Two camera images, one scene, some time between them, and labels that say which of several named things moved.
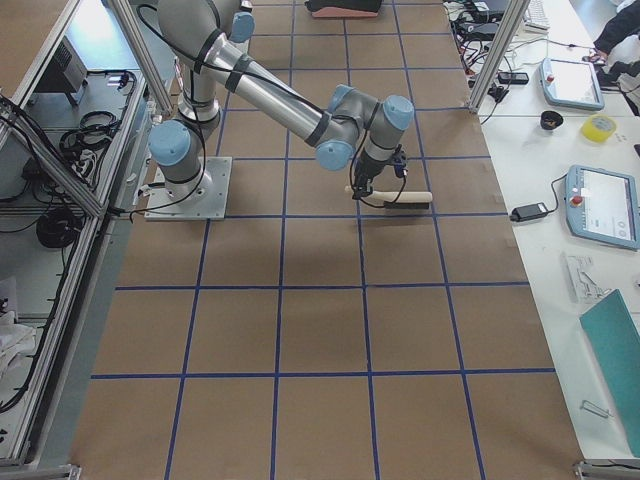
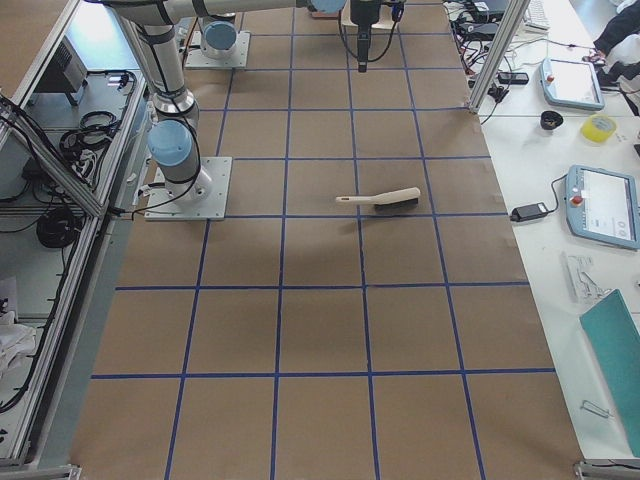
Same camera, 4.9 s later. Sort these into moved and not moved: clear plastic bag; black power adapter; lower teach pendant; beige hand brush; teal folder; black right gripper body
Moved: beige hand brush; black right gripper body
Not moved: lower teach pendant; black power adapter; teal folder; clear plastic bag
